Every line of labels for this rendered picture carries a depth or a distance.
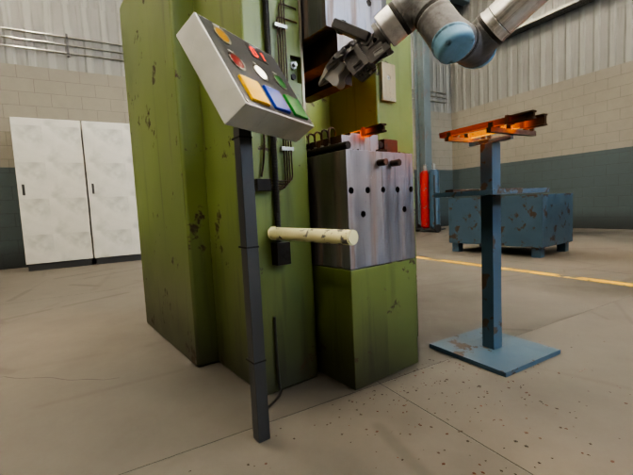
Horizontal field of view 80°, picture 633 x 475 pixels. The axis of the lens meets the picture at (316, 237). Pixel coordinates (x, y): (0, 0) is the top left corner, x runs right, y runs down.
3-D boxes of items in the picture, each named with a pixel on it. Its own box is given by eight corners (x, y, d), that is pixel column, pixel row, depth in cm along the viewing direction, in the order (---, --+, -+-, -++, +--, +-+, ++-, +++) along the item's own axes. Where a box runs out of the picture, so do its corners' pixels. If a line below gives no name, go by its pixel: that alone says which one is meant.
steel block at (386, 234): (415, 257, 164) (413, 153, 160) (350, 270, 141) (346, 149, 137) (332, 249, 208) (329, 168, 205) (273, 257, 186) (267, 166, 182)
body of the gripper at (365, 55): (350, 76, 99) (388, 43, 94) (334, 51, 101) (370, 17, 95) (361, 84, 106) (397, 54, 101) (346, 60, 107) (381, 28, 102)
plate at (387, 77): (396, 102, 179) (395, 65, 178) (382, 99, 174) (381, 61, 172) (393, 103, 181) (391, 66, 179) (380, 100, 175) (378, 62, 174)
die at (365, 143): (378, 154, 156) (378, 133, 156) (342, 152, 144) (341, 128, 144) (316, 165, 190) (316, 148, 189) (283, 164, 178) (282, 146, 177)
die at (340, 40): (375, 65, 153) (374, 40, 152) (337, 55, 141) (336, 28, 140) (313, 92, 187) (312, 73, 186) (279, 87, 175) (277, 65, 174)
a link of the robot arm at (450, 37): (487, 41, 89) (460, 6, 93) (465, 27, 81) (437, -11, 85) (455, 73, 95) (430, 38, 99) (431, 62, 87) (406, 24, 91)
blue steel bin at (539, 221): (572, 250, 471) (572, 192, 465) (542, 258, 424) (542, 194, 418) (481, 245, 569) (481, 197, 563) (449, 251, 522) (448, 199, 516)
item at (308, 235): (360, 245, 109) (360, 227, 109) (347, 248, 106) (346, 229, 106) (280, 239, 144) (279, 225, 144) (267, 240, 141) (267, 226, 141)
